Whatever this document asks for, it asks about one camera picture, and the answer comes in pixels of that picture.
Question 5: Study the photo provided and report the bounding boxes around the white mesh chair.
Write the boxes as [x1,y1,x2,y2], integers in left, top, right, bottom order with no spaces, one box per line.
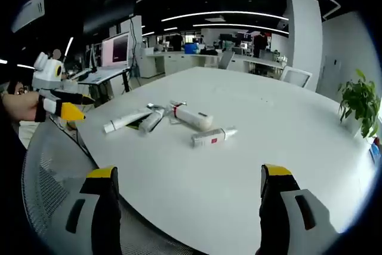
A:
[279,65,313,89]

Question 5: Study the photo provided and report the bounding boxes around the grey wall cabinet door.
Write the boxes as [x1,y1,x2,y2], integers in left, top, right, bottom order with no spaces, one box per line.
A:
[325,54,343,88]

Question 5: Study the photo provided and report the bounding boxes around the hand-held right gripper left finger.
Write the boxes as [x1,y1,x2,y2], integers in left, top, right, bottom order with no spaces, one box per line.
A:
[44,165,122,255]

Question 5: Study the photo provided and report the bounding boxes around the grey swivel chair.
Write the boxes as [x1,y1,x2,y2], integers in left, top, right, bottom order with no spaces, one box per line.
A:
[217,51,235,70]

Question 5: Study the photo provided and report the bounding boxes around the ceiling air conditioner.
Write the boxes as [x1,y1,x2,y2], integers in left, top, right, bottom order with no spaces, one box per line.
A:
[11,0,46,33]

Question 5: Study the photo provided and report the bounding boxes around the person's dark top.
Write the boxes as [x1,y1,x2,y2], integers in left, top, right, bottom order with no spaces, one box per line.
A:
[0,114,30,238]

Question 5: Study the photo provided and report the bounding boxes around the long white counter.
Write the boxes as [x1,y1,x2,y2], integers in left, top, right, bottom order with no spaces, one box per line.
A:
[140,51,284,78]

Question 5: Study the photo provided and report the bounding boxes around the white skincare bottle red collar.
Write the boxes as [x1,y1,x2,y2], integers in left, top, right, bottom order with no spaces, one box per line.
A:
[165,100,215,131]

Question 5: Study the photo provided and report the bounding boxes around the grey mesh office chair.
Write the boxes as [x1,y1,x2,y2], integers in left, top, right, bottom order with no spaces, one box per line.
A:
[22,119,215,255]

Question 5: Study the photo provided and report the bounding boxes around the potted green plant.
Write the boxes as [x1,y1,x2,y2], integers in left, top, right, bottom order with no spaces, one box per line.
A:
[337,68,382,139]

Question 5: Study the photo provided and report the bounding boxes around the small white skincare bottle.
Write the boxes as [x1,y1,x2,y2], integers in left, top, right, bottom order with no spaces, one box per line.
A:
[190,127,239,149]

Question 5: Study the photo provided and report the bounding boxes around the computer monitor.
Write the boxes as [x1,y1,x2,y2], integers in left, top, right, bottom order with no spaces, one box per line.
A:
[100,32,131,69]

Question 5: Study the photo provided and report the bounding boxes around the black green skincare sachet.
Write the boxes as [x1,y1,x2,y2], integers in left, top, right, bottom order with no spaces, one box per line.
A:
[124,102,164,132]

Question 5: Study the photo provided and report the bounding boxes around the person's left hand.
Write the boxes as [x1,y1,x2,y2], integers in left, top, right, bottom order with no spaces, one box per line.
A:
[1,90,42,123]

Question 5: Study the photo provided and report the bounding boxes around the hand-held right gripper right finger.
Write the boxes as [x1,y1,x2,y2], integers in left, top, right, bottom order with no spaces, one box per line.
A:
[258,164,343,255]

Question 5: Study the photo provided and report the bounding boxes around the black hanging panel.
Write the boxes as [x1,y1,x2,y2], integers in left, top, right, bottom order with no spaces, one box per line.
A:
[83,0,135,36]

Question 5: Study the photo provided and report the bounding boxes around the blue box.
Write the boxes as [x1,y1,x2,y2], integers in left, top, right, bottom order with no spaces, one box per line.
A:
[369,137,382,165]

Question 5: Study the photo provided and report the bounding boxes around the white skincare tube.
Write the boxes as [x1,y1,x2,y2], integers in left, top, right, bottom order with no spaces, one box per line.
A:
[103,107,153,134]

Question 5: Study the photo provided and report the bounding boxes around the white standing desk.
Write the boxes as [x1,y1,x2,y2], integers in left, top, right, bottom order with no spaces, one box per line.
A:
[76,66,133,100]

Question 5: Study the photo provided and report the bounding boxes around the frosted skincare bottle clear cap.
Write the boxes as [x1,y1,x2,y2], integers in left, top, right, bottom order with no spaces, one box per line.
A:
[138,107,165,135]

